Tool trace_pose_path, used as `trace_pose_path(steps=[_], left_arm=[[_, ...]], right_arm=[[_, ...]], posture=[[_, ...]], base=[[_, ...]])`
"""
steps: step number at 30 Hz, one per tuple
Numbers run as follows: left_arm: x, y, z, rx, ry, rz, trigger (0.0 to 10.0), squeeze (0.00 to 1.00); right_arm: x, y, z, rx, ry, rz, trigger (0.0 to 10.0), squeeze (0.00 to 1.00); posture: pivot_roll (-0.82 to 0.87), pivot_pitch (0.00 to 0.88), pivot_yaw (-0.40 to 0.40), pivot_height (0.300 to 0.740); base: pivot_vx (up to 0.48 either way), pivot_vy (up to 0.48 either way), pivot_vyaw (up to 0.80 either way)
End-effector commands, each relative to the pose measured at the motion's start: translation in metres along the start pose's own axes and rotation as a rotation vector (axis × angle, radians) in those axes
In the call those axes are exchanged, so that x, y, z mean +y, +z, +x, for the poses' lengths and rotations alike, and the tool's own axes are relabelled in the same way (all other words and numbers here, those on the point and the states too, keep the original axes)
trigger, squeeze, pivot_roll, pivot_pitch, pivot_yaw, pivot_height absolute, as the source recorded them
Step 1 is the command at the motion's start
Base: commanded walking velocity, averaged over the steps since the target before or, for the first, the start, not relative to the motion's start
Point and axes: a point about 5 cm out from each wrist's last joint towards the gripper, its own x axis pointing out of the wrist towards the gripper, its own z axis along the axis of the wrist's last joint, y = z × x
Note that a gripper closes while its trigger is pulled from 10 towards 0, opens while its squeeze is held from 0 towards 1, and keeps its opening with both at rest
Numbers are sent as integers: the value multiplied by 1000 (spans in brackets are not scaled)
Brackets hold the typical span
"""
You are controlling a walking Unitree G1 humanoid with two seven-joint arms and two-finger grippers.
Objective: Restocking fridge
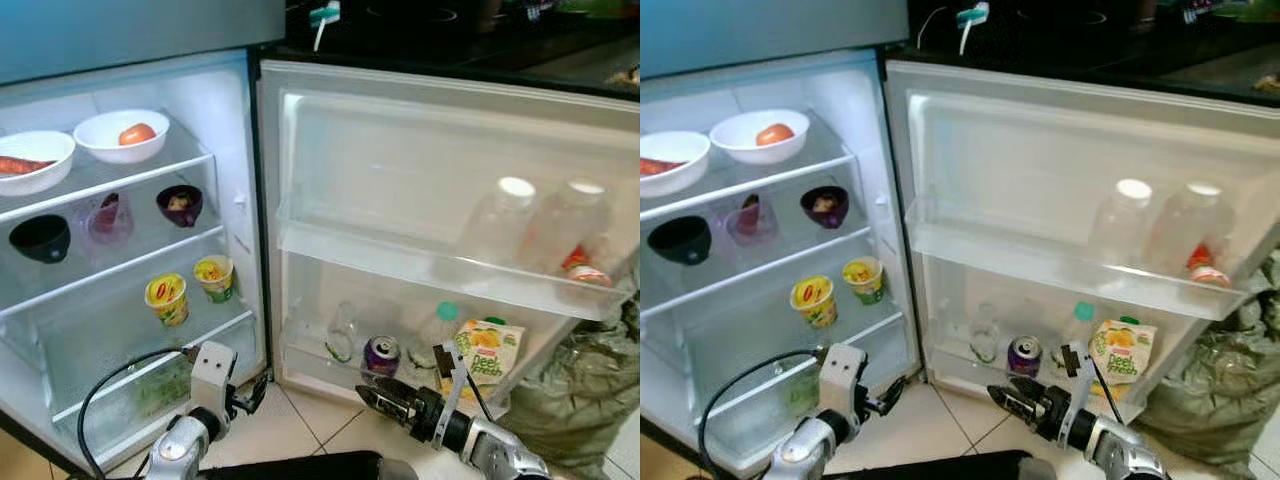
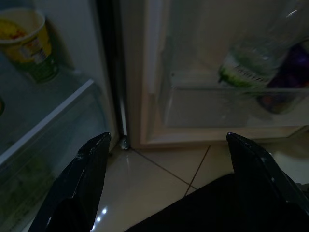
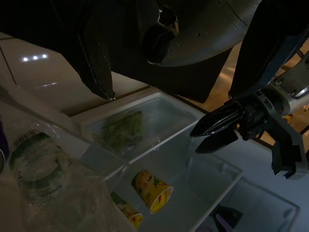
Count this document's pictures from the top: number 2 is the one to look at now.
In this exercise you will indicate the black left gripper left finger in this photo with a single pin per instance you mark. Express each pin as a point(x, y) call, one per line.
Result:
point(79, 183)

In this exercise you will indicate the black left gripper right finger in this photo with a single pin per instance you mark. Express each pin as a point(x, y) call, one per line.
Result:
point(260, 183)

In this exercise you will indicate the fridge door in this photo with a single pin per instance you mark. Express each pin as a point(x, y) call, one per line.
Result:
point(193, 108)

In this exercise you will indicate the clear bottle green label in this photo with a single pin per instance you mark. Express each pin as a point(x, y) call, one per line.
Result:
point(253, 60)

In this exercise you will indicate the silver fridge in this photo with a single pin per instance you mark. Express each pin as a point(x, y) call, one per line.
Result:
point(60, 72)

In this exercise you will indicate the black doormat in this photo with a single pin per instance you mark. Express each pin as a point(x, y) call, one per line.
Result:
point(205, 210)

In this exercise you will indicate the yellow noodle cup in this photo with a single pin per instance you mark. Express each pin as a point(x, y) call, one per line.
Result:
point(26, 48)

